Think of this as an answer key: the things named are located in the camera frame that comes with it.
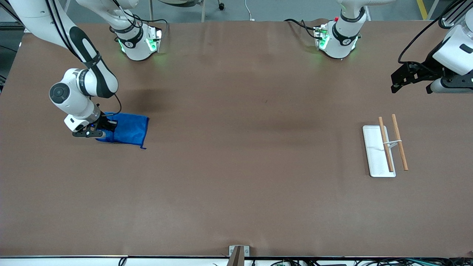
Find black left base cable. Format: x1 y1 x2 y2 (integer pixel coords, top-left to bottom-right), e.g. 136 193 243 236
284 18 322 40

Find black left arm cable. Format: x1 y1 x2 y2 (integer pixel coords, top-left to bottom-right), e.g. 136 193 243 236
398 0 462 64

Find white towel rack wooden bars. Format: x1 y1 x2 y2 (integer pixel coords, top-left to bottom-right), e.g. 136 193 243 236
362 114 409 178

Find black right base cable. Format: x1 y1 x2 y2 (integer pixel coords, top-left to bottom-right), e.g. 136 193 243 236
133 14 169 37

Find metal bracket with brown post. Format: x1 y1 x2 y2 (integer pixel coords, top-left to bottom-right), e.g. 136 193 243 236
229 245 250 266

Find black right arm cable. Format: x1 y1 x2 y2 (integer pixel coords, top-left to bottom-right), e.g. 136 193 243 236
105 94 122 118

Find blue microfibre towel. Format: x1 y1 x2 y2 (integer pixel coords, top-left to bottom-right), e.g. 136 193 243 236
95 113 149 150

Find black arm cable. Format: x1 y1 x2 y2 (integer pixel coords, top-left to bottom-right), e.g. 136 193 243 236
398 0 462 64
105 94 122 118

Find black base cable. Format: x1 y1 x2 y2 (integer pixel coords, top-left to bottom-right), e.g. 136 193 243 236
284 18 322 40
133 14 169 37

